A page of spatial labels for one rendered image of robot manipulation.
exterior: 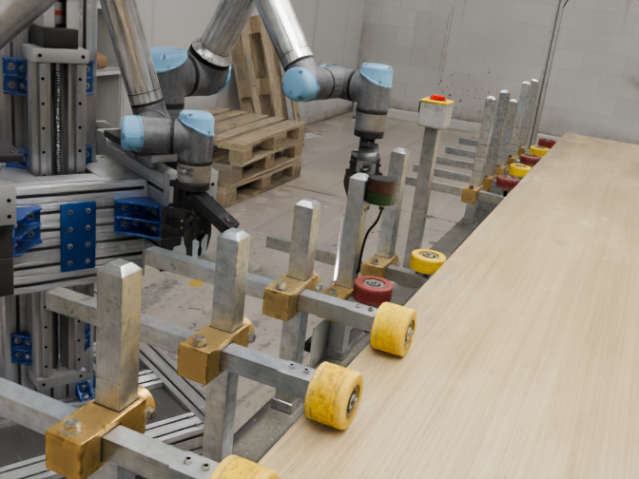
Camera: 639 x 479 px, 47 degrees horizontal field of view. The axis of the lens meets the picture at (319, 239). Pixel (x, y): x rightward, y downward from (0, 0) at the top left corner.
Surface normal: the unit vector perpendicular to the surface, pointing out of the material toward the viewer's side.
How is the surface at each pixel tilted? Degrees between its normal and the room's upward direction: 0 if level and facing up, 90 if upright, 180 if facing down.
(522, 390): 0
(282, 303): 90
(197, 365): 90
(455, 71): 90
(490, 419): 0
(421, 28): 90
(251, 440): 0
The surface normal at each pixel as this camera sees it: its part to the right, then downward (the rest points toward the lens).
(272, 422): 0.11, -0.94
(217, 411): -0.41, 0.25
